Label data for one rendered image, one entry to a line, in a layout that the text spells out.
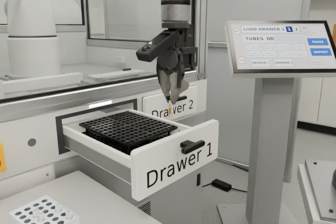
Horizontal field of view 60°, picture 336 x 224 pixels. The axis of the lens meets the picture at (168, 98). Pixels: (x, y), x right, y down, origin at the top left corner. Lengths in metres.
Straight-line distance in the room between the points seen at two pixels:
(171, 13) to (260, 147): 1.08
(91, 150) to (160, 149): 0.20
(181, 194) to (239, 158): 1.31
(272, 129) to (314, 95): 2.00
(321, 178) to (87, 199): 0.61
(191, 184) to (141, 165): 0.80
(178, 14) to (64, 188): 0.53
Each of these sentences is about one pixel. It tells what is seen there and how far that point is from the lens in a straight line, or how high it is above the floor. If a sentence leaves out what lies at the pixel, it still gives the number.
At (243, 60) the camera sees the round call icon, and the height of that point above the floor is 1.01.
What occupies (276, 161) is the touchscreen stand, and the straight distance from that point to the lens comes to 1.71.
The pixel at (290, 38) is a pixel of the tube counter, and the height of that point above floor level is 1.11.
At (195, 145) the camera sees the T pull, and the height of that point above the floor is 0.91.
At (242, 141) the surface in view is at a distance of 2.53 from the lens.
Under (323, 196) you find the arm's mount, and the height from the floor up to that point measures 0.77.
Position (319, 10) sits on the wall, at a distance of 4.24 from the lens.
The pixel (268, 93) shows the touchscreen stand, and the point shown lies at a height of 0.84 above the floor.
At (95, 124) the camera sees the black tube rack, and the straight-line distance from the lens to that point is 0.86.
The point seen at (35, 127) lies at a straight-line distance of 0.84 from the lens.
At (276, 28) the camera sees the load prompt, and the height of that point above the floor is 1.16.
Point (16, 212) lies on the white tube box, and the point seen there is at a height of 0.80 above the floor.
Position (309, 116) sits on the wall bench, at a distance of 3.65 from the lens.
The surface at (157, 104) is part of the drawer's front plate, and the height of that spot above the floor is 0.90.
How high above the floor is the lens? 1.17
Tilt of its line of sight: 14 degrees down
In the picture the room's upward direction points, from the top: straight up
